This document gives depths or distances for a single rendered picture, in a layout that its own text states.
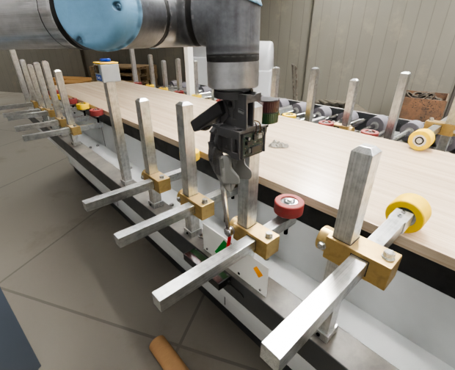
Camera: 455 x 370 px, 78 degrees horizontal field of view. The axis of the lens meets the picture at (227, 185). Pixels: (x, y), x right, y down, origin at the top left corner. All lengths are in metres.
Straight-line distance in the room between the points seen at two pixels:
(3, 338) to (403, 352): 1.35
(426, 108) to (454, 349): 4.44
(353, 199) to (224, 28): 0.34
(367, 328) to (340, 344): 0.17
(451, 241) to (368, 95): 5.35
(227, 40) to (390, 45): 5.58
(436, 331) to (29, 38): 0.97
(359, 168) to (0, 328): 1.34
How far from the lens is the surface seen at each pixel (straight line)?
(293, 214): 0.76
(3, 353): 1.52
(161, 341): 1.48
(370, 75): 6.00
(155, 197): 1.13
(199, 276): 0.61
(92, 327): 1.73
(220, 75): 0.49
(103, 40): 0.41
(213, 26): 0.49
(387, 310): 0.90
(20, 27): 0.51
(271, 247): 0.70
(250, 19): 0.49
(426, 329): 0.89
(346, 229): 0.54
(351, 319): 0.91
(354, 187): 0.50
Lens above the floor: 1.29
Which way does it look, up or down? 27 degrees down
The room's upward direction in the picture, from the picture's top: straight up
